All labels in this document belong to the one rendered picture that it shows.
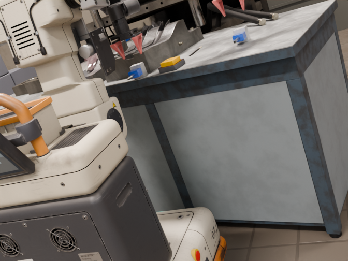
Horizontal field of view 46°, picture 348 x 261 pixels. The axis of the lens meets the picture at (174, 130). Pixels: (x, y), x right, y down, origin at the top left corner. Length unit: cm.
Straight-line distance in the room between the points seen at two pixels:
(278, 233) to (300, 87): 69
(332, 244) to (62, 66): 120
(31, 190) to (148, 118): 80
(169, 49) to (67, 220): 99
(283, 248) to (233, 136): 50
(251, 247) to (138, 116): 75
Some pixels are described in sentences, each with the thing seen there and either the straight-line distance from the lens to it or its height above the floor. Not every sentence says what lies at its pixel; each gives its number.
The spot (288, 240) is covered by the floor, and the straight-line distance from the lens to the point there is 183.
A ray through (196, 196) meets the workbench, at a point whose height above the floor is 20.
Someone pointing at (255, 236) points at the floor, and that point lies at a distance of 190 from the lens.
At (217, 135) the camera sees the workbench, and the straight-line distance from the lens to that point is 169.
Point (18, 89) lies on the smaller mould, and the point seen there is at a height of 84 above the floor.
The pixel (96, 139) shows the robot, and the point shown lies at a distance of 112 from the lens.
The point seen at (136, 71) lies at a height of 84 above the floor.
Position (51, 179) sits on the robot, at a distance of 111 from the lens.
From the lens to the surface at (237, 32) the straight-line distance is 169.
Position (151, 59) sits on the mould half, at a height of 84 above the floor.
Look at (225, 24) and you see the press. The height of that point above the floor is 78.
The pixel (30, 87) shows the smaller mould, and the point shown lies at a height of 84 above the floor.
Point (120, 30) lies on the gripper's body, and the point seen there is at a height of 100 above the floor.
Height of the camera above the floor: 110
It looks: 18 degrees down
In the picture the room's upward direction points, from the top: 21 degrees counter-clockwise
